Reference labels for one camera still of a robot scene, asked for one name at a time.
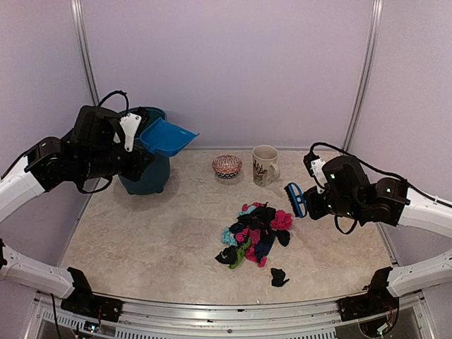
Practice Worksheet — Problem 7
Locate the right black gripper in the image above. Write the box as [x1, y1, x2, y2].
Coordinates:
[304, 185, 365, 220]

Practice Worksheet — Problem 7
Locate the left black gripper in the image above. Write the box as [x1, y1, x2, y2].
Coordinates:
[76, 143, 153, 182]

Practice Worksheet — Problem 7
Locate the blue hand brush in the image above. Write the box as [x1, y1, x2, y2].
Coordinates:
[285, 182, 307, 218]

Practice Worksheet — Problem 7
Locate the blue plastic dustpan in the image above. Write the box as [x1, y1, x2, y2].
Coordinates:
[140, 118, 198, 157]

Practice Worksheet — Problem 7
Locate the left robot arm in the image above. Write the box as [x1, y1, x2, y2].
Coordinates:
[1, 105, 154, 314]

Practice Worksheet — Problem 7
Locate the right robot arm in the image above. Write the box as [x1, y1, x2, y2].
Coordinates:
[303, 148, 451, 314]

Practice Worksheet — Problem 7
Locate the pile of coloured paper scraps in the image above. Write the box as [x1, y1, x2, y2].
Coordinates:
[215, 202, 293, 268]

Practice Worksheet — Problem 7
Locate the teal plastic waste bin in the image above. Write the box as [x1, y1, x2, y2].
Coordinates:
[119, 107, 171, 195]

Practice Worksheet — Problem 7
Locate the cream ceramic mug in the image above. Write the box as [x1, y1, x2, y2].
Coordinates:
[252, 145, 280, 186]

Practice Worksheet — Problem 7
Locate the isolated black paper scrap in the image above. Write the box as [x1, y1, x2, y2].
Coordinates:
[270, 268, 290, 287]

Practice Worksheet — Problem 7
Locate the green paper scrap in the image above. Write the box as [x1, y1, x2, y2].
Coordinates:
[229, 238, 251, 269]

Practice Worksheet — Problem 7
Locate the patterned red ceramic bowl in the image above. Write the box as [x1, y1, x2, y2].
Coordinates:
[212, 155, 242, 179]

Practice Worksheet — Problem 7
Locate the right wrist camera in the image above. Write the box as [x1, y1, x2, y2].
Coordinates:
[303, 151, 327, 194]

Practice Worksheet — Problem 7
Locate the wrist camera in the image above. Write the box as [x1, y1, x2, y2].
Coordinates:
[303, 151, 327, 194]
[119, 107, 150, 153]

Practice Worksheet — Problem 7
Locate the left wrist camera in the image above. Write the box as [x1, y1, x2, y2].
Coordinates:
[119, 107, 150, 153]

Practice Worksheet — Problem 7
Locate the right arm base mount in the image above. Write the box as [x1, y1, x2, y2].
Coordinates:
[337, 267, 400, 321]

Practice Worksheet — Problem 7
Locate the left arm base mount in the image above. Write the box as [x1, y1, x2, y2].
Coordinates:
[61, 267, 124, 323]

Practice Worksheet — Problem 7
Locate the right aluminium frame post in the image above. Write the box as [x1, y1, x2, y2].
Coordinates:
[342, 0, 383, 151]

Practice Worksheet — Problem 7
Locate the aluminium frame post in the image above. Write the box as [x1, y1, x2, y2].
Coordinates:
[342, 0, 383, 151]
[70, 0, 100, 106]

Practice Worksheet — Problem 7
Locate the left aluminium frame post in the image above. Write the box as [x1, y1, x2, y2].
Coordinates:
[70, 0, 100, 106]

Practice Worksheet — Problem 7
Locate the front aluminium rail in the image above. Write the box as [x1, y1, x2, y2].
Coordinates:
[22, 292, 438, 338]

